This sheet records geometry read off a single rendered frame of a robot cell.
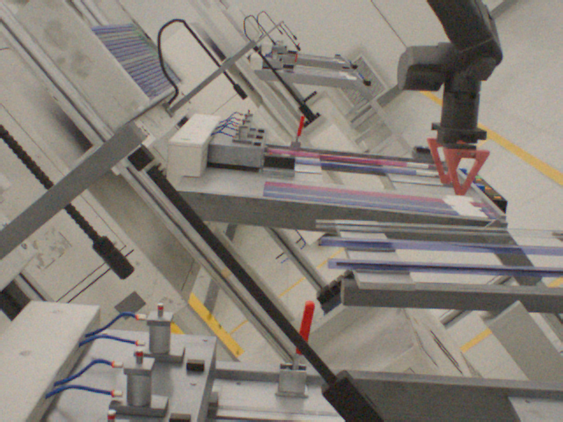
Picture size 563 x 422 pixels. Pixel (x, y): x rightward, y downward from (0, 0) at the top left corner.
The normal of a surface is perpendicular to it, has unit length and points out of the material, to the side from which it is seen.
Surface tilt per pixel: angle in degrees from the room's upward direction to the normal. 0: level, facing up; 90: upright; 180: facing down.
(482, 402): 90
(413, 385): 90
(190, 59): 90
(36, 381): 43
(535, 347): 90
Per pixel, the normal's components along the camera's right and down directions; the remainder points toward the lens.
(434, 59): 0.04, -0.48
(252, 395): 0.07, -0.97
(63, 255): -0.01, 0.25
